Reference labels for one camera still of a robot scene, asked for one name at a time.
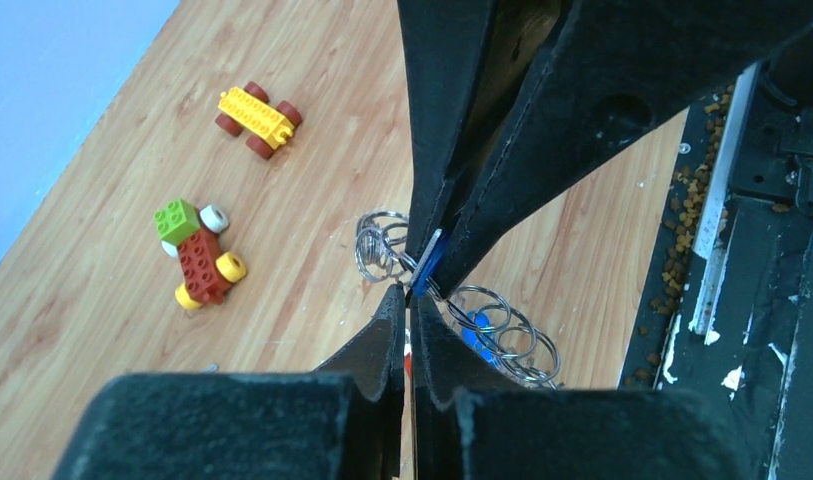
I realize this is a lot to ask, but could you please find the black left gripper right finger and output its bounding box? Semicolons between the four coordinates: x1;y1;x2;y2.
411;297;744;479

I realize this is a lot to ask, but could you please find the yellow brown toy brick car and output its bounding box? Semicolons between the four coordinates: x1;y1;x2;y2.
215;82;304;160

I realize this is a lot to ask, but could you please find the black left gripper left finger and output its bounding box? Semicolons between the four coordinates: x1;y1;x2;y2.
53;283;405;479

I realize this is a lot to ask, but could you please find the red yellow toy brick car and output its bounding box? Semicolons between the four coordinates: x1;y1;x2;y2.
153;198;247;310

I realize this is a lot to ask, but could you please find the blue key tag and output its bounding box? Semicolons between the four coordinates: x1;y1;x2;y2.
460;310;499;368
410;228;449;297

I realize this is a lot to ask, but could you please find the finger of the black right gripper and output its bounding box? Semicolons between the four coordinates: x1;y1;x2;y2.
397;1;498;262
433;1;813;296

